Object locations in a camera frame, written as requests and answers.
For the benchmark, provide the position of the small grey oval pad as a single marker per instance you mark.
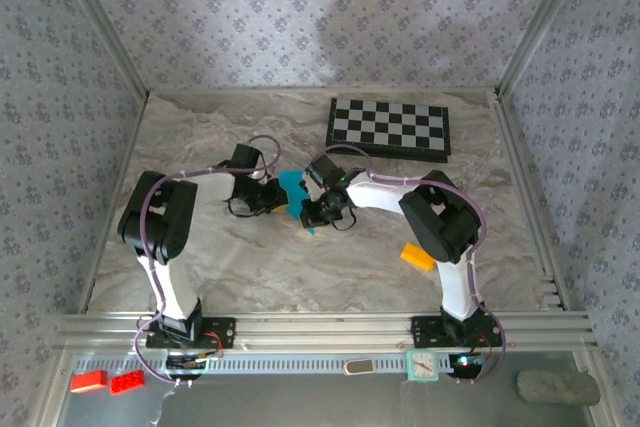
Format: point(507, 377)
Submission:
point(358, 367)

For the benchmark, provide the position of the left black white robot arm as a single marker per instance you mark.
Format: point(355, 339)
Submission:
point(157, 217)

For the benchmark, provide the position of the grey stone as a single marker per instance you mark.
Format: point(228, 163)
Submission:
point(557, 388)

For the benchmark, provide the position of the studded red toy brick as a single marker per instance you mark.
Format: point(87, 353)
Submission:
point(127, 382)

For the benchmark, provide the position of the blue cloth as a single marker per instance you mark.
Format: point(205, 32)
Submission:
point(292, 192)

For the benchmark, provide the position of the aluminium frame post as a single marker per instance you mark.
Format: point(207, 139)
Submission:
point(540, 22)
point(106, 22)

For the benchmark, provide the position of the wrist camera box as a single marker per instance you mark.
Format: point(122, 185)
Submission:
point(246, 157)
point(324, 169)

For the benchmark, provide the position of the black grey chessboard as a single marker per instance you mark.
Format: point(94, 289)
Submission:
point(390, 129)

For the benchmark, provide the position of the right aluminium side rail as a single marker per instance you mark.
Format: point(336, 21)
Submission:
point(520, 167)

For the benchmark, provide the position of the left aluminium frame post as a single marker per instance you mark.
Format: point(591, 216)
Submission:
point(106, 22)

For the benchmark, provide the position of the aluminium side rail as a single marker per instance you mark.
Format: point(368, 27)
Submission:
point(520, 167)
point(124, 172)

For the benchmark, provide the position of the thin aluminium rear rail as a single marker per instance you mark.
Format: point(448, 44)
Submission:
point(250, 90)

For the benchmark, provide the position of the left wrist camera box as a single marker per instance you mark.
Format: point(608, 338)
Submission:
point(246, 157)

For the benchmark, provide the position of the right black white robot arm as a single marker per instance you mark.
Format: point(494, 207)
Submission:
point(440, 217)

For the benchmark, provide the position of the wide aluminium mounting rail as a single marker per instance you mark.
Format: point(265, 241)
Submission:
point(320, 329)

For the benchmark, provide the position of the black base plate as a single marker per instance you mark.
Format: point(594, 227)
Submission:
point(222, 332)
point(425, 331)

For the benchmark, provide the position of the right aluminium frame post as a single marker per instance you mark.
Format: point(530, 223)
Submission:
point(540, 22)

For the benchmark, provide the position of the smooth red toy brick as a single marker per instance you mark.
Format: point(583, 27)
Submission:
point(89, 381)

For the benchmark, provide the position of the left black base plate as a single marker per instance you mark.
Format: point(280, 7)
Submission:
point(222, 332)

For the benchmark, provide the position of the yellow toy block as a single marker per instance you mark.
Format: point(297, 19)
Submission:
point(412, 257)

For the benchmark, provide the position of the teal square clock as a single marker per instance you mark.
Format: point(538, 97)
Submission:
point(421, 365)

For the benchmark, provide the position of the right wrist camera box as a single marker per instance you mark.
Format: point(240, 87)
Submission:
point(324, 169)

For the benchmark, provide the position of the left aluminium side rail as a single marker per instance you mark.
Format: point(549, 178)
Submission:
point(124, 172)

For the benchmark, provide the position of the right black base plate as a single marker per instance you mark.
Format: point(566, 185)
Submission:
point(425, 331)

